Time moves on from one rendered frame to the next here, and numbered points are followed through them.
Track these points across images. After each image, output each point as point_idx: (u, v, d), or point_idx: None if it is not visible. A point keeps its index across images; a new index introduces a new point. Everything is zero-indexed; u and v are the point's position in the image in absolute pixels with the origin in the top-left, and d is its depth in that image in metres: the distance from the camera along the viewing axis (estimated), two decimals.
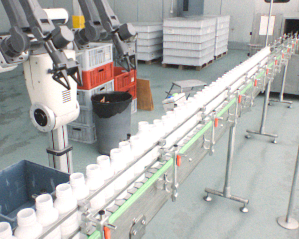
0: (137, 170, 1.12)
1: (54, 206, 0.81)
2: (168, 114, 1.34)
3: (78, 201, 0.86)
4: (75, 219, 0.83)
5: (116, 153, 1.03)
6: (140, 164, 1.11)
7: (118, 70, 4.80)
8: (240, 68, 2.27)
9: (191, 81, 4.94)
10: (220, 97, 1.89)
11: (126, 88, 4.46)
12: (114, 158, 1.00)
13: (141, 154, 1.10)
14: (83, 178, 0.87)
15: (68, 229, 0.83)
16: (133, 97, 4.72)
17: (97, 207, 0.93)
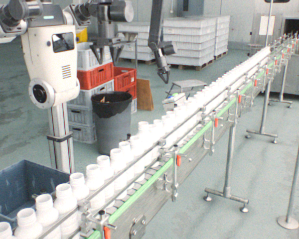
0: (137, 170, 1.12)
1: (54, 206, 0.81)
2: (168, 114, 1.34)
3: (78, 201, 0.86)
4: (75, 219, 0.83)
5: (116, 153, 1.03)
6: (140, 164, 1.11)
7: (118, 70, 4.80)
8: (240, 68, 2.27)
9: (191, 81, 4.94)
10: (220, 97, 1.89)
11: (126, 88, 4.46)
12: (114, 158, 1.00)
13: (141, 154, 1.10)
14: (83, 178, 0.87)
15: (68, 229, 0.83)
16: (133, 97, 4.72)
17: (97, 207, 0.93)
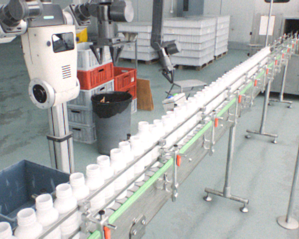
0: (137, 170, 1.12)
1: (54, 206, 0.81)
2: (168, 114, 1.34)
3: (78, 201, 0.86)
4: (75, 219, 0.83)
5: (116, 153, 1.03)
6: (140, 164, 1.11)
7: (118, 70, 4.80)
8: (240, 68, 2.27)
9: (191, 81, 4.94)
10: (220, 97, 1.89)
11: (126, 88, 4.46)
12: (114, 158, 1.00)
13: (141, 154, 1.10)
14: (83, 178, 0.87)
15: (68, 229, 0.83)
16: (133, 97, 4.72)
17: (97, 207, 0.93)
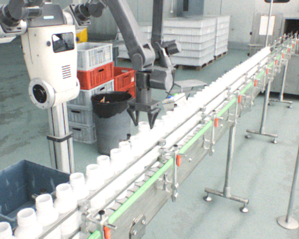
0: (137, 170, 1.12)
1: (54, 206, 0.81)
2: (168, 114, 1.34)
3: (78, 201, 0.86)
4: (75, 219, 0.83)
5: (116, 153, 1.03)
6: (140, 164, 1.11)
7: (118, 70, 4.80)
8: (240, 68, 2.27)
9: (191, 81, 4.94)
10: (220, 97, 1.89)
11: (126, 88, 4.46)
12: (114, 158, 1.00)
13: (141, 154, 1.10)
14: (83, 178, 0.87)
15: (68, 229, 0.83)
16: (133, 97, 4.72)
17: (97, 207, 0.93)
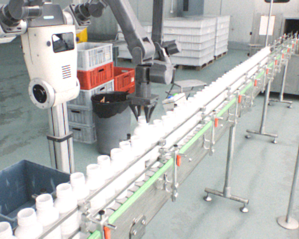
0: (137, 170, 1.12)
1: (54, 205, 0.81)
2: (168, 114, 1.34)
3: (79, 201, 0.86)
4: (75, 219, 0.83)
5: (116, 153, 1.03)
6: (140, 164, 1.12)
7: (118, 70, 4.80)
8: (240, 68, 2.27)
9: (191, 81, 4.94)
10: (220, 97, 1.89)
11: (126, 88, 4.46)
12: (114, 158, 1.00)
13: (141, 154, 1.10)
14: (83, 177, 0.87)
15: (68, 229, 0.83)
16: None
17: (97, 207, 0.93)
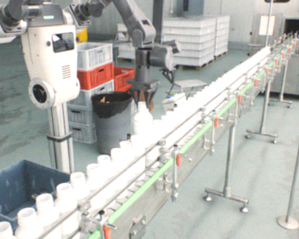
0: (137, 169, 1.12)
1: (55, 205, 0.82)
2: (168, 114, 1.34)
3: (79, 201, 0.86)
4: (75, 219, 0.83)
5: (117, 152, 1.03)
6: (141, 164, 1.12)
7: (118, 70, 4.80)
8: (240, 68, 2.27)
9: (191, 81, 4.94)
10: (220, 97, 1.89)
11: (126, 88, 4.46)
12: (114, 158, 1.00)
13: (142, 154, 1.11)
14: (83, 177, 0.87)
15: (68, 228, 0.83)
16: None
17: (97, 206, 0.93)
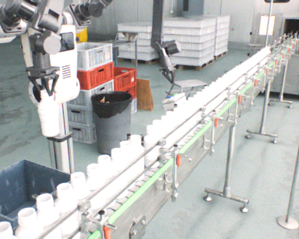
0: (137, 169, 1.12)
1: (55, 205, 0.82)
2: (168, 114, 1.34)
3: (80, 200, 0.86)
4: (75, 219, 0.83)
5: (117, 152, 1.03)
6: (140, 163, 1.12)
7: (118, 70, 4.80)
8: (240, 68, 2.27)
9: (191, 81, 4.94)
10: (220, 97, 1.89)
11: (126, 88, 4.46)
12: (114, 158, 1.00)
13: (141, 153, 1.11)
14: (84, 177, 0.87)
15: (67, 228, 0.83)
16: (133, 97, 4.72)
17: (97, 206, 0.93)
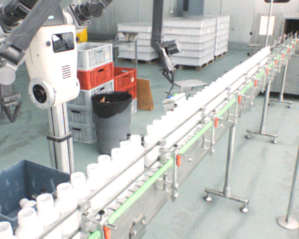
0: (137, 169, 1.12)
1: (55, 205, 0.82)
2: (168, 114, 1.34)
3: (80, 200, 0.86)
4: (75, 219, 0.83)
5: (117, 152, 1.03)
6: (140, 163, 1.12)
7: (118, 70, 4.80)
8: (240, 68, 2.27)
9: (191, 81, 4.94)
10: (220, 97, 1.89)
11: (126, 88, 4.46)
12: (114, 158, 1.00)
13: (141, 153, 1.11)
14: (84, 177, 0.87)
15: (67, 228, 0.83)
16: (133, 97, 4.72)
17: (97, 206, 0.93)
